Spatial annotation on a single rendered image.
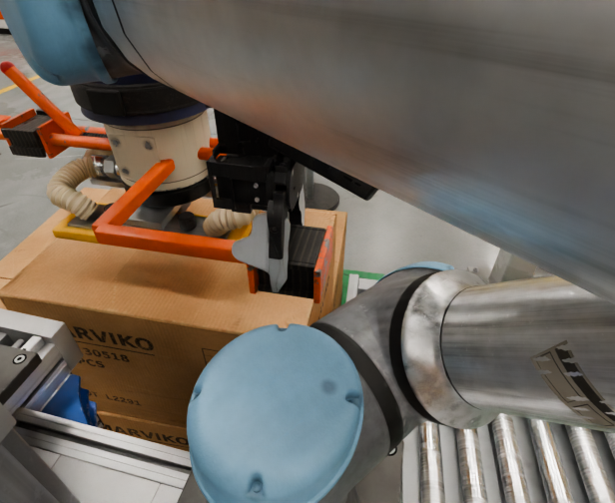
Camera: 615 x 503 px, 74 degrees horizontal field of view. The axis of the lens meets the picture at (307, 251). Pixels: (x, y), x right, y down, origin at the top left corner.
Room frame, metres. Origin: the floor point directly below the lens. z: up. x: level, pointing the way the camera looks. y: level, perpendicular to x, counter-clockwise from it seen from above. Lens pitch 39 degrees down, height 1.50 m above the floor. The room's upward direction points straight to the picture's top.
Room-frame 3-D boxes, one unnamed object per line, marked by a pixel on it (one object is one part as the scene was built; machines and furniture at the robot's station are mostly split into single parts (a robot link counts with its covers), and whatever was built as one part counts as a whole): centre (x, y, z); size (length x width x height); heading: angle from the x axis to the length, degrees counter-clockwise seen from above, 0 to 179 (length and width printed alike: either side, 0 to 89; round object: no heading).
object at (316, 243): (0.37, 0.02, 1.18); 0.09 x 0.08 x 0.05; 168
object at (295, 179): (0.38, 0.05, 1.32); 0.09 x 0.08 x 0.12; 78
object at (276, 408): (0.15, 0.02, 1.20); 0.13 x 0.12 x 0.14; 129
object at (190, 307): (0.69, 0.26, 0.74); 0.60 x 0.40 x 0.40; 79
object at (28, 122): (0.74, 0.50, 1.18); 0.10 x 0.08 x 0.06; 168
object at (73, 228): (0.60, 0.28, 1.08); 0.34 x 0.10 x 0.05; 78
